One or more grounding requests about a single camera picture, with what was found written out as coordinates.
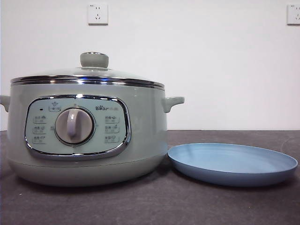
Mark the glass lid with green knob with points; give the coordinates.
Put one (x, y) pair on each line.
(93, 59)

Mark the white wall socket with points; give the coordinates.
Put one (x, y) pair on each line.
(294, 14)
(98, 14)

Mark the blue round plate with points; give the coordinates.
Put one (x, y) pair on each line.
(229, 161)

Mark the pale green electric steamer pot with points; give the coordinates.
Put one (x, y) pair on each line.
(145, 122)

